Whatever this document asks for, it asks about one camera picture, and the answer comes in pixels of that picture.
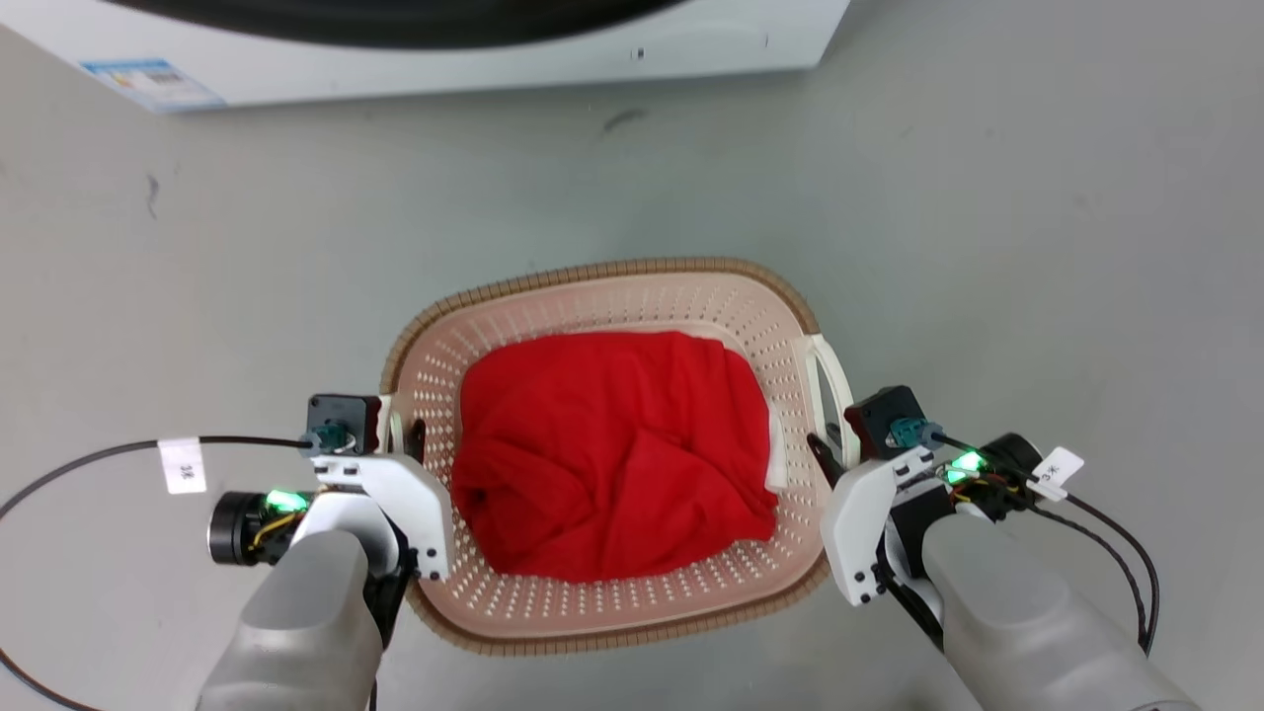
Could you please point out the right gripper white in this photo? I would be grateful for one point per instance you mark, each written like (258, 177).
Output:
(857, 523)

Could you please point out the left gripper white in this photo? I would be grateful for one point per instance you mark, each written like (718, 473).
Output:
(405, 499)

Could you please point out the beige perforated laundry basket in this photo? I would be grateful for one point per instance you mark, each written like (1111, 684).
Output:
(612, 612)

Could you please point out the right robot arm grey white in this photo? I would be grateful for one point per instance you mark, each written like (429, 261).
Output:
(1027, 612)

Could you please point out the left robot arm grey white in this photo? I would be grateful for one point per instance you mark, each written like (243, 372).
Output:
(296, 622)

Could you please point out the red garment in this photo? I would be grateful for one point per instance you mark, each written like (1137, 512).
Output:
(612, 454)

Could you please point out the white washing machine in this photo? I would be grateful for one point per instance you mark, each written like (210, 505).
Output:
(494, 67)

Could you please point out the dark washing machine door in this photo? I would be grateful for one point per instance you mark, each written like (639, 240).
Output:
(395, 20)

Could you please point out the blue energy label sticker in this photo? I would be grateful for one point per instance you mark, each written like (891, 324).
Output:
(153, 84)

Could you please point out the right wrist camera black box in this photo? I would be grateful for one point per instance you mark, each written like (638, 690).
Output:
(884, 420)

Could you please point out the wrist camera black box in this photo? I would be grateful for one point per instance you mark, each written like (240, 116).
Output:
(884, 420)
(346, 420)

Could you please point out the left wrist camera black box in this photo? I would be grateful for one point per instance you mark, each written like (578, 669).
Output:
(346, 420)

